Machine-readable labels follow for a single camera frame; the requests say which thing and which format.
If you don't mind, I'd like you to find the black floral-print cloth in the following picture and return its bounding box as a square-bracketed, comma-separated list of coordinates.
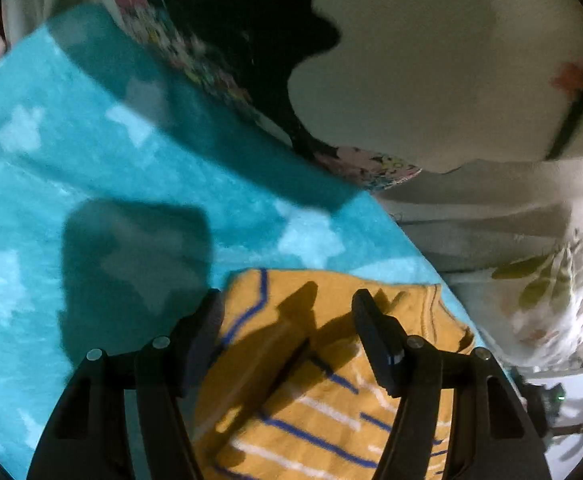
[106, 0, 422, 193]

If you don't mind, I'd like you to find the cream floral bed sheet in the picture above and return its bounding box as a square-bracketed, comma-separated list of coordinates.
[1, 0, 583, 281]

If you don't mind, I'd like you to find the yellow striped small garment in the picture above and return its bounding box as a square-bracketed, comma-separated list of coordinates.
[191, 268, 476, 480]

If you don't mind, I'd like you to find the leaf-print pillow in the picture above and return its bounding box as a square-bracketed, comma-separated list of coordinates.
[441, 225, 583, 372]

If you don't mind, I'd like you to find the teal star-print blanket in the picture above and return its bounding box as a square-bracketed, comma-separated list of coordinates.
[0, 3, 522, 479]

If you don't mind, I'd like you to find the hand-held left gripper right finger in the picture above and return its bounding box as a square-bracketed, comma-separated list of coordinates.
[351, 289, 553, 480]

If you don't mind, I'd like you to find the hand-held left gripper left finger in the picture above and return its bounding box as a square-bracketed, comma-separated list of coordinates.
[26, 288, 225, 480]

